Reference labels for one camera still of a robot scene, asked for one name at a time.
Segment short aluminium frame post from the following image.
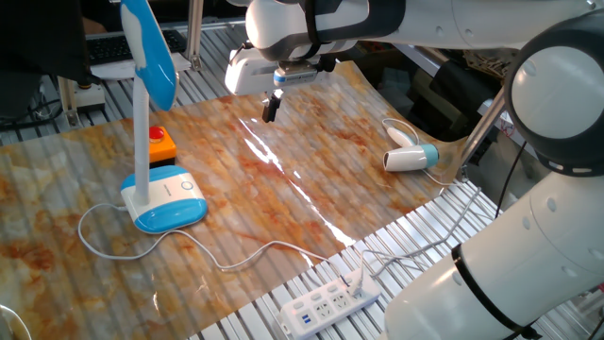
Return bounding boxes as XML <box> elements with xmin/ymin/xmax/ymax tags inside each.
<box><xmin>57</xmin><ymin>75</ymin><xmax>81</xmax><ymax>128</ymax></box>

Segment black computer keyboard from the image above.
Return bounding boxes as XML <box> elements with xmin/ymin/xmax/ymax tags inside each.
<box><xmin>86</xmin><ymin>28</ymin><xmax>188</xmax><ymax>67</ymax></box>

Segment blue white desk lamp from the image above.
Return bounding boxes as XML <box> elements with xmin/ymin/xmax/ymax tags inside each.
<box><xmin>119</xmin><ymin>0</ymin><xmax>209</xmax><ymax>235</ymax></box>

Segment silver camera bar on gripper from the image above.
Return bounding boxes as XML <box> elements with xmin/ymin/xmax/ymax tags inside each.
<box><xmin>273</xmin><ymin>64</ymin><xmax>319</xmax><ymax>89</ymax></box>

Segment tall aluminium frame post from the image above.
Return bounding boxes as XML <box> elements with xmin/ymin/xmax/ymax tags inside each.
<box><xmin>185</xmin><ymin>0</ymin><xmax>205</xmax><ymax>72</ymax></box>

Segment white teal hair dryer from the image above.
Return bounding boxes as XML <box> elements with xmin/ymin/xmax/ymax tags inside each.
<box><xmin>381</xmin><ymin>126</ymin><xmax>440</xmax><ymax>173</ymax></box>

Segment slanted aluminium frame leg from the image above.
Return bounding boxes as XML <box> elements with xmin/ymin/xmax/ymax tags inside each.
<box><xmin>456</xmin><ymin>87</ymin><xmax>510</xmax><ymax>183</ymax></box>

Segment white bowl rim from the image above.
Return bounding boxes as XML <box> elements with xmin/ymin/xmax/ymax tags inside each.
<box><xmin>0</xmin><ymin>303</ymin><xmax>33</xmax><ymax>340</ymax></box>

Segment black monitor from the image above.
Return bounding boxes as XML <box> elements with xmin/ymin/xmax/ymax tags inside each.
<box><xmin>0</xmin><ymin>0</ymin><xmax>93</xmax><ymax>86</ymax></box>

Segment black camera cable on arm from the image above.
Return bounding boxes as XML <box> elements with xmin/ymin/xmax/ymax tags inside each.
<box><xmin>494</xmin><ymin>139</ymin><xmax>529</xmax><ymax>219</ymax></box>

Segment marble pattern table mat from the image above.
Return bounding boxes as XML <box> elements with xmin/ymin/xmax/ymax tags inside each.
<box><xmin>0</xmin><ymin>59</ymin><xmax>468</xmax><ymax>340</ymax></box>

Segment white board under keyboard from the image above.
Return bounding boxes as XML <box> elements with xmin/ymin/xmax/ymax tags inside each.
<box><xmin>89</xmin><ymin>50</ymin><xmax>193</xmax><ymax>81</ymax></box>

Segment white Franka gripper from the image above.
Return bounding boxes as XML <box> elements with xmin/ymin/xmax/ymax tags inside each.
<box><xmin>225</xmin><ymin>45</ymin><xmax>334</xmax><ymax>124</ymax></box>

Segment orange emergency stop button box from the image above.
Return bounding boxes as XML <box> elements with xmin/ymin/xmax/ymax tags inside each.
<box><xmin>148</xmin><ymin>126</ymin><xmax>178</xmax><ymax>170</ymax></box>

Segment person bare forearm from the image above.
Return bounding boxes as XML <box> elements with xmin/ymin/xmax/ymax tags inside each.
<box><xmin>82</xmin><ymin>16</ymin><xmax>109</xmax><ymax>35</ymax></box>

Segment white lamp power cable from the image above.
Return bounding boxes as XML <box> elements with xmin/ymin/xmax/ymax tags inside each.
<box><xmin>76</xmin><ymin>201</ymin><xmax>367</xmax><ymax>297</ymax></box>

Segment black floor cables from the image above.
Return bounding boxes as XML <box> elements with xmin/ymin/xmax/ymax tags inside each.
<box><xmin>0</xmin><ymin>96</ymin><xmax>65</xmax><ymax>132</ymax></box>

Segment small white box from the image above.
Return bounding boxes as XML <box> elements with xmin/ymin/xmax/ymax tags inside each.
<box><xmin>74</xmin><ymin>82</ymin><xmax>107</xmax><ymax>113</ymax></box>

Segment black equipment case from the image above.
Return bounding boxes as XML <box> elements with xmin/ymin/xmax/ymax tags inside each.
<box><xmin>408</xmin><ymin>59</ymin><xmax>504</xmax><ymax>143</ymax></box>

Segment white power strip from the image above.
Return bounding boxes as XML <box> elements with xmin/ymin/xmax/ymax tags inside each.
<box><xmin>277</xmin><ymin>268</ymin><xmax>382</xmax><ymax>340</ymax></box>

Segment white hair dryer cable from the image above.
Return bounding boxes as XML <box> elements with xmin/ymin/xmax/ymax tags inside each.
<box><xmin>361</xmin><ymin>117</ymin><xmax>483</xmax><ymax>280</ymax></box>

